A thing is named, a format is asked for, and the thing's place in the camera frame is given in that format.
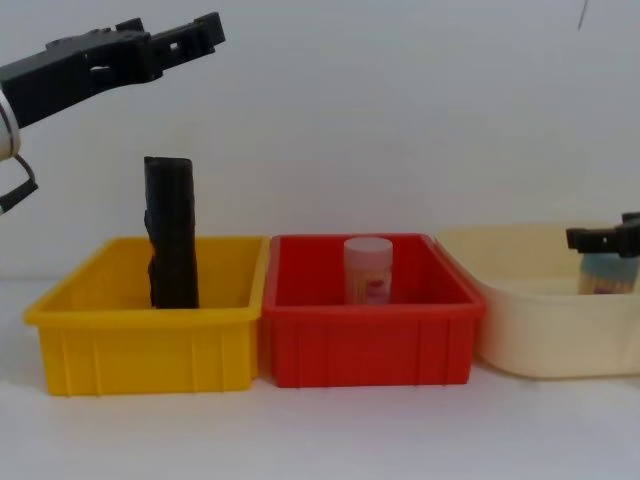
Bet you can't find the white table cloth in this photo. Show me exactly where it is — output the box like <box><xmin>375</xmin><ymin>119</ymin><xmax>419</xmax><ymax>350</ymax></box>
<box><xmin>0</xmin><ymin>273</ymin><xmax>640</xmax><ymax>480</ymax></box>

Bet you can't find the yellow plastic bin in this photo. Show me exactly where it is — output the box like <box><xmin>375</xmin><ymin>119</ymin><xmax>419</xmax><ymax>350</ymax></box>
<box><xmin>23</xmin><ymin>235</ymin><xmax>271</xmax><ymax>397</ymax></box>

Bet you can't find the cream plastic basin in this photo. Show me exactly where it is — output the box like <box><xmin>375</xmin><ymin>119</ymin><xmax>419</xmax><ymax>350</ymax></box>
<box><xmin>433</xmin><ymin>222</ymin><xmax>640</xmax><ymax>379</ymax></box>

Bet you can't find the thin dark wrist cable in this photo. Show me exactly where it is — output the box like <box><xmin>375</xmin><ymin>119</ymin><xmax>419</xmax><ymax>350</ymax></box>
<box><xmin>0</xmin><ymin>153</ymin><xmax>40</xmax><ymax>215</ymax></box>

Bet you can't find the toothpick jar with teal band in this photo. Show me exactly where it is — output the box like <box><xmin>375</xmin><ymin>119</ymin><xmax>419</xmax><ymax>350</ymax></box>
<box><xmin>576</xmin><ymin>251</ymin><xmax>640</xmax><ymax>297</ymax></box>

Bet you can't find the toothpick jar with white lid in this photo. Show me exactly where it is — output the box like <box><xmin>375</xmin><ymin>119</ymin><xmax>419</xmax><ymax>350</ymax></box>
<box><xmin>342</xmin><ymin>236</ymin><xmax>393</xmax><ymax>306</ymax></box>

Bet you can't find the red plastic bin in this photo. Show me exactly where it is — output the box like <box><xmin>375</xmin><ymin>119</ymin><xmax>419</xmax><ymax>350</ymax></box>
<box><xmin>260</xmin><ymin>232</ymin><xmax>487</xmax><ymax>389</ymax></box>

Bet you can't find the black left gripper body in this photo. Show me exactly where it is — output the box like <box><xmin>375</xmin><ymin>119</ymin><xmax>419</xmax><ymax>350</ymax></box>
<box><xmin>0</xmin><ymin>35</ymin><xmax>117</xmax><ymax>132</ymax></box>

